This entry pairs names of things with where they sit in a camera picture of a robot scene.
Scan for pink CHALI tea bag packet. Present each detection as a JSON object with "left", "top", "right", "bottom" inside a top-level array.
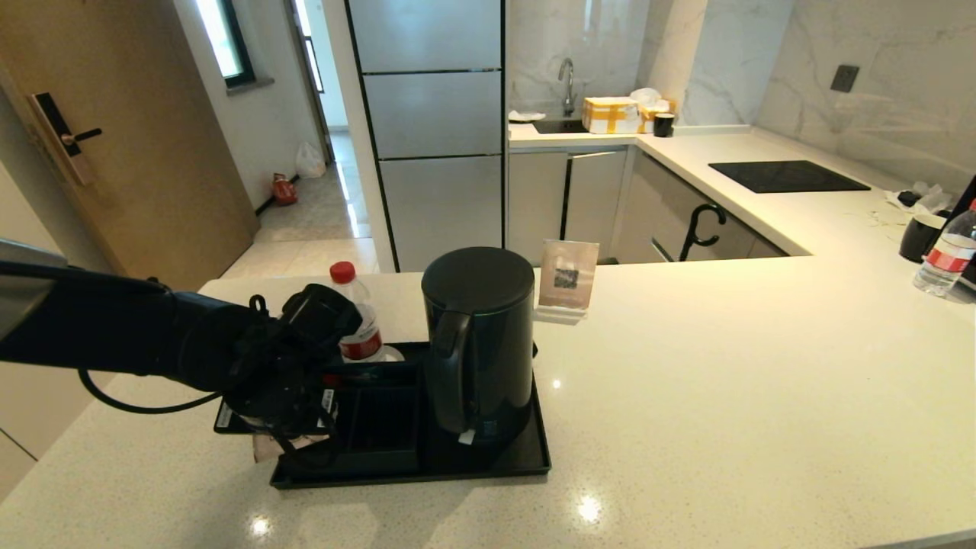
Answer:
[{"left": 252, "top": 433, "right": 329, "bottom": 464}]

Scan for black electric kettle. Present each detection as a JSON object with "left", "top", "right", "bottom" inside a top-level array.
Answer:
[{"left": 421, "top": 246, "right": 536, "bottom": 447}]

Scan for water bottle on tray red cap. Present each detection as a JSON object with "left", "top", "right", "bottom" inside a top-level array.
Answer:
[{"left": 329, "top": 262, "right": 384, "bottom": 363}]

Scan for water bottle with red label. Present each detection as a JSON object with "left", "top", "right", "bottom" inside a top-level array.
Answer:
[{"left": 911, "top": 200, "right": 976, "bottom": 298}]

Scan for black compartment organizer box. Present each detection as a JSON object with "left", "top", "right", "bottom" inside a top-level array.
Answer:
[{"left": 272, "top": 364, "right": 420, "bottom": 477}]

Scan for black serving tray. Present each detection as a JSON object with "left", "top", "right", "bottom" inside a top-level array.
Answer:
[{"left": 269, "top": 342, "right": 552, "bottom": 490}]

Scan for white plastic bag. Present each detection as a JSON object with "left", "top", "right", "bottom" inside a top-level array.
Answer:
[{"left": 296, "top": 142, "right": 327, "bottom": 179}]

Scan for beige cabinet panel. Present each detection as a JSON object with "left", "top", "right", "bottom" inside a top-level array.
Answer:
[{"left": 0, "top": 160, "right": 115, "bottom": 504}]

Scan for brown wooden door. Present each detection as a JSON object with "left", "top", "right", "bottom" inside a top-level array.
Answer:
[{"left": 0, "top": 0, "right": 260, "bottom": 294}]

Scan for acrylic QR code sign stand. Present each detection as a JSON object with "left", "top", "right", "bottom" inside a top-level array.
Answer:
[{"left": 535, "top": 239, "right": 600, "bottom": 326}]

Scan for silver refrigerator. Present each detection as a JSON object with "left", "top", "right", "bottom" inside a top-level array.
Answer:
[{"left": 345, "top": 0, "right": 508, "bottom": 273}]

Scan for grey kitchen base cabinets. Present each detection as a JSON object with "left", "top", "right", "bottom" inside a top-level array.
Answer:
[{"left": 507, "top": 147, "right": 790, "bottom": 266}]

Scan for kitchen sink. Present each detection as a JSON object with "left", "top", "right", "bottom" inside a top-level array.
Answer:
[{"left": 531, "top": 117, "right": 589, "bottom": 136}]

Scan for chrome faucet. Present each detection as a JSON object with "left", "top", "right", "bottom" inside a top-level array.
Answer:
[{"left": 557, "top": 57, "right": 576, "bottom": 117}]

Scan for large yellow taped cardboard box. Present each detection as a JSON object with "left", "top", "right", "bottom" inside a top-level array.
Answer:
[{"left": 582, "top": 96, "right": 643, "bottom": 136}]

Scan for black induction cooktop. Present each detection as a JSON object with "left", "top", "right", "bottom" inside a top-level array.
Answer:
[{"left": 707, "top": 160, "right": 872, "bottom": 194}]

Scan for black mug with white inside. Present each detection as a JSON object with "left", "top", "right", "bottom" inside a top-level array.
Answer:
[{"left": 898, "top": 213, "right": 948, "bottom": 264}]

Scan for crumpled clear plastic wrap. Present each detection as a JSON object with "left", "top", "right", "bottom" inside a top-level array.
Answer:
[{"left": 884, "top": 181, "right": 952, "bottom": 216}]

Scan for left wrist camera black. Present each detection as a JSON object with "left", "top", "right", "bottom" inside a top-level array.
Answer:
[{"left": 282, "top": 284, "right": 363, "bottom": 355}]

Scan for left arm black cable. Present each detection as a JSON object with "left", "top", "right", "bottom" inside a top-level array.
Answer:
[{"left": 78, "top": 370, "right": 226, "bottom": 415}]

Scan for black door lock handle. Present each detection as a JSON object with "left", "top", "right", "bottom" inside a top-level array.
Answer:
[{"left": 29, "top": 92, "right": 104, "bottom": 186}]

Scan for window with dark frame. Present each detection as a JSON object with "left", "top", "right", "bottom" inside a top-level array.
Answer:
[{"left": 194, "top": 0, "right": 256, "bottom": 90}]

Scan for black curved hook handle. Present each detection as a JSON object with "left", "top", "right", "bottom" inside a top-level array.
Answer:
[{"left": 678, "top": 203, "right": 727, "bottom": 263}]

